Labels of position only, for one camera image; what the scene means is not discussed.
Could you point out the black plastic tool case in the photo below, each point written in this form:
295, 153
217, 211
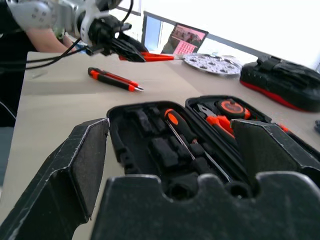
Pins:
140, 140

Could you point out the black red boxing pad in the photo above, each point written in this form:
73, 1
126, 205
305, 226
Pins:
275, 92

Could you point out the laptop with pink screen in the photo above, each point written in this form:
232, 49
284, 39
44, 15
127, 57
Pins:
185, 40

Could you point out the black orange utility knife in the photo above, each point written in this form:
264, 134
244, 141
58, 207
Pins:
110, 79

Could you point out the black orange tape measure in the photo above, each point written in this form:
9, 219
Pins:
231, 107

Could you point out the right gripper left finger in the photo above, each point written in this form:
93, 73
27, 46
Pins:
50, 187

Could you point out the black gloves bundle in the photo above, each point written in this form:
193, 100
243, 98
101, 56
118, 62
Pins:
280, 67

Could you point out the person in black shirt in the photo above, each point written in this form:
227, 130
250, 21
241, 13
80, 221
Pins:
10, 75

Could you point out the perforated round metal plate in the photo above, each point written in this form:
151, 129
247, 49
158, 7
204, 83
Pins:
212, 65

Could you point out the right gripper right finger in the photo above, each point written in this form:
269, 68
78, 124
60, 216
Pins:
270, 150

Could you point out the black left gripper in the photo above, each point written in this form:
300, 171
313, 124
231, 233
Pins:
102, 32

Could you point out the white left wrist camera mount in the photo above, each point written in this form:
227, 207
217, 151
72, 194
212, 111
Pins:
86, 27

